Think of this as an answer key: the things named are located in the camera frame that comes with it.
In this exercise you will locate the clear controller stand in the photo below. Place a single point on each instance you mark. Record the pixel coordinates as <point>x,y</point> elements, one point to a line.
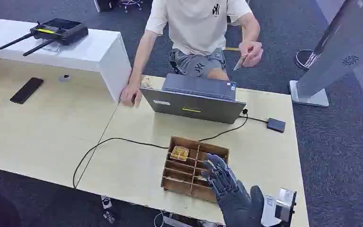
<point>53,47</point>

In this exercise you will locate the silver kiosk stand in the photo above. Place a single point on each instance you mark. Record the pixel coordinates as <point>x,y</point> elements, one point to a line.
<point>335,53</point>

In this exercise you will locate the person's right hand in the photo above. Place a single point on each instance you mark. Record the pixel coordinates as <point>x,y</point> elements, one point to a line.
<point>130,95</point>

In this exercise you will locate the small round grey disc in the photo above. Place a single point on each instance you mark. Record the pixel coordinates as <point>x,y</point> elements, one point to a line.
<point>64,78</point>

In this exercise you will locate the office chair base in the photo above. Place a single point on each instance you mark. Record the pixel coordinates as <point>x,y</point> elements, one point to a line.
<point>130,3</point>

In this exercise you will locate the white desk shelf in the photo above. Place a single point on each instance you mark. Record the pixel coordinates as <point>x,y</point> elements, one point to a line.
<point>87,53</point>

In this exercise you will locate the white QR code label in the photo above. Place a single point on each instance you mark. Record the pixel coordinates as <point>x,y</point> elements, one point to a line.
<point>268,210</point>

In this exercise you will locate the round dark floor base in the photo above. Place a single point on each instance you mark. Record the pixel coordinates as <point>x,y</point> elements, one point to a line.
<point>303,59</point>

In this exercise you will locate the black remote controller with antennas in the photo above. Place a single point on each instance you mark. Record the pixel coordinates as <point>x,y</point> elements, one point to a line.
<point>62,31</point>

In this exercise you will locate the person's left hand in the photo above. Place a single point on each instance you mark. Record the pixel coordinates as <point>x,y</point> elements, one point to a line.
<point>253,51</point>

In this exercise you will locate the person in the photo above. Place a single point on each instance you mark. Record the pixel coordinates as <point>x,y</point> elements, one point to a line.
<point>197,25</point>

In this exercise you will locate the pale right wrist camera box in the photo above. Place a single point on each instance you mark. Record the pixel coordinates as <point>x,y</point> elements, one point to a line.
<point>285,203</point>

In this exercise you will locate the yellow floor tape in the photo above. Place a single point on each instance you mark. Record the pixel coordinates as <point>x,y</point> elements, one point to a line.
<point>231,49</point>

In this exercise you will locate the black smartphone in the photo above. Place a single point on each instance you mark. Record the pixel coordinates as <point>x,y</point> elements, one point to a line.
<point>26,90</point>

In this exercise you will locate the grey laptop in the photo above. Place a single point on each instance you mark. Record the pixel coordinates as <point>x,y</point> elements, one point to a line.
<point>194,106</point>

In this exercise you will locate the yellow printed card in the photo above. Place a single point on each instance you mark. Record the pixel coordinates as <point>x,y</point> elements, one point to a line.
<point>179,153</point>
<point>239,63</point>

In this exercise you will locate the small dark plug adapter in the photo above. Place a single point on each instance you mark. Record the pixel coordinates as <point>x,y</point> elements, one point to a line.
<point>109,217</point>

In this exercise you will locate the small black external drive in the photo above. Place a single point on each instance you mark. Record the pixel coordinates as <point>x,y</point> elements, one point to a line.
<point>276,125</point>

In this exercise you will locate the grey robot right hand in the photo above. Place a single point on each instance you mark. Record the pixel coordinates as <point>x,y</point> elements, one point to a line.
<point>234,203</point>

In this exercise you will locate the wooden compartment box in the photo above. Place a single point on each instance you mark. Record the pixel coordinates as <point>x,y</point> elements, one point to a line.
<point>181,178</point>

